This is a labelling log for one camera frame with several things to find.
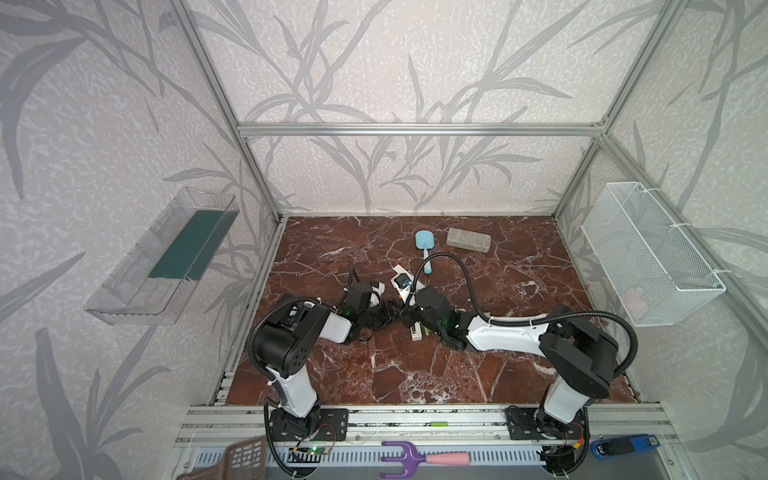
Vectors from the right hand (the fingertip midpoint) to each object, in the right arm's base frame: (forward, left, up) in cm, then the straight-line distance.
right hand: (396, 287), depth 86 cm
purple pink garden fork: (-40, -4, -11) cm, 41 cm away
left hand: (-2, -4, -8) cm, 9 cm away
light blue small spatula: (+27, -10, -12) cm, 32 cm away
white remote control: (-9, -6, -11) cm, 15 cm away
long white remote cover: (+9, -7, -14) cm, 18 cm away
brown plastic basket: (-40, +36, -11) cm, 55 cm away
